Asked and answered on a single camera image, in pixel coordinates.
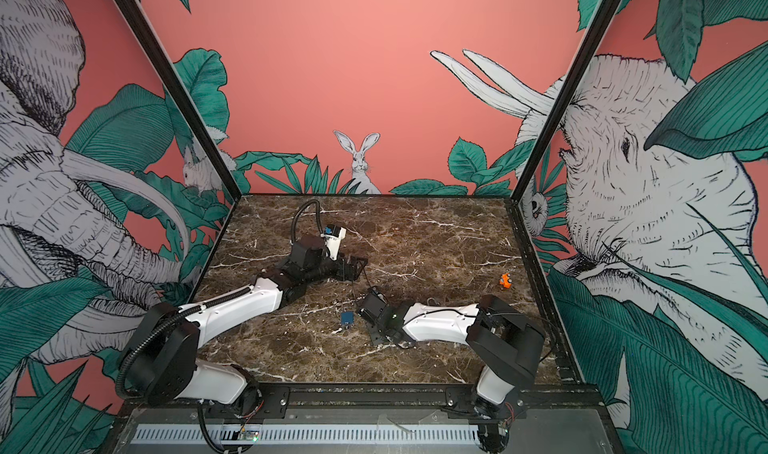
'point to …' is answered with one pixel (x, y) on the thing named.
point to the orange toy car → (505, 280)
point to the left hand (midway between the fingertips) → (358, 253)
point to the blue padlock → (347, 317)
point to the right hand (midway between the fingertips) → (375, 327)
